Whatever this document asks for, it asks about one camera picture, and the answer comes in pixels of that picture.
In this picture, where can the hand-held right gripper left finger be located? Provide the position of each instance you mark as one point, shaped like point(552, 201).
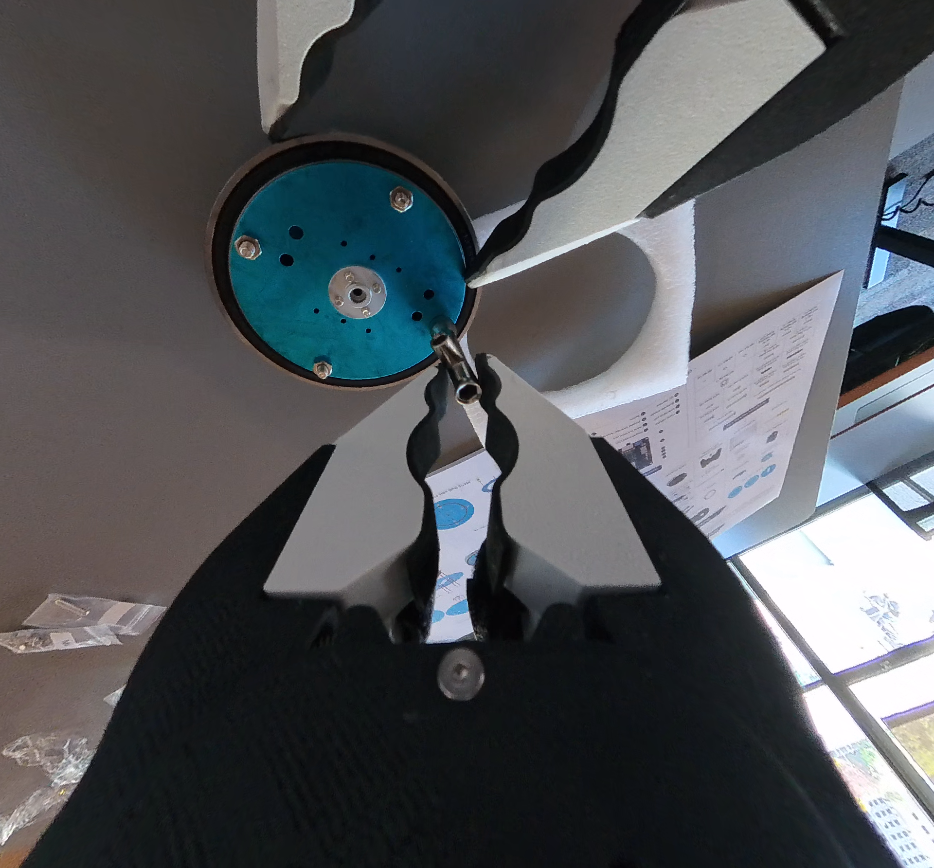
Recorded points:
point(350, 518)

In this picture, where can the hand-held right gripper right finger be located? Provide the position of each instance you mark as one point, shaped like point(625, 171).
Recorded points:
point(576, 518)

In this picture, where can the metal cross socket wrench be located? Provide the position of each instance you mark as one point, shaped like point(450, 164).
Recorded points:
point(445, 350)

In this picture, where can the blue disc with black rim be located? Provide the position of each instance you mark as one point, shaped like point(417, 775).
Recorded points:
point(292, 328)

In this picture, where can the white foam sheet with hole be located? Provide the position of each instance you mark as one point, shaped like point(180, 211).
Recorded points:
point(671, 284)

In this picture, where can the instruction sheet with circuit board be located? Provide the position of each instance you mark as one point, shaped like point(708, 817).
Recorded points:
point(766, 342)

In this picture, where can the large window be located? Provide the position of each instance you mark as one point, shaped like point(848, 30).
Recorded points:
point(839, 591)

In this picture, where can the clear bag of dark screws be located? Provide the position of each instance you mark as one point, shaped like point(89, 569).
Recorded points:
point(44, 773)

